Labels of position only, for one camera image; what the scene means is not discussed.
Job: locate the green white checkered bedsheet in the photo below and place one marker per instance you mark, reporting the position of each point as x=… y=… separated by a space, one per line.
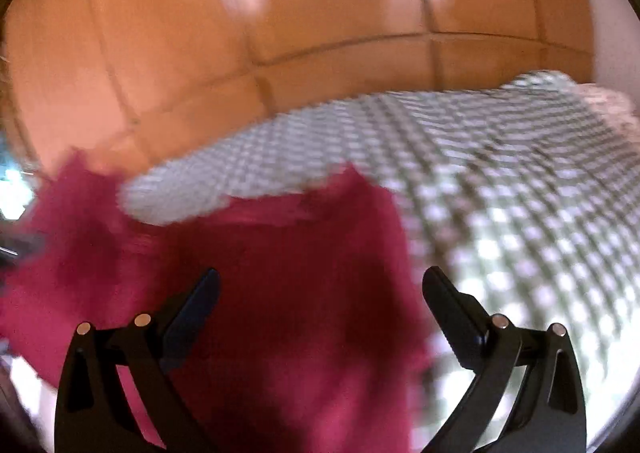
x=521 y=194

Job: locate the red small garment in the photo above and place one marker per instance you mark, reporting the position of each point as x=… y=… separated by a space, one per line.
x=316 y=336

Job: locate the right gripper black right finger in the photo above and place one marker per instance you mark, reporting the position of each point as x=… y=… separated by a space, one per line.
x=549 y=413

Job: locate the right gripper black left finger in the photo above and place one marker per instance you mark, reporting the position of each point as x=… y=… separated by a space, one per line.
x=93 y=413

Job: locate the floral pink pillow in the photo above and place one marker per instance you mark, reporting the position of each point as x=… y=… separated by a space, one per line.
x=615 y=108

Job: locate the brown wooden wardrobe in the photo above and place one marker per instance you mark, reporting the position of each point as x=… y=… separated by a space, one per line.
x=138 y=81

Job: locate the glass door with frame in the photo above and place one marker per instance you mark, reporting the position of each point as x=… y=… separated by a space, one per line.
x=16 y=195

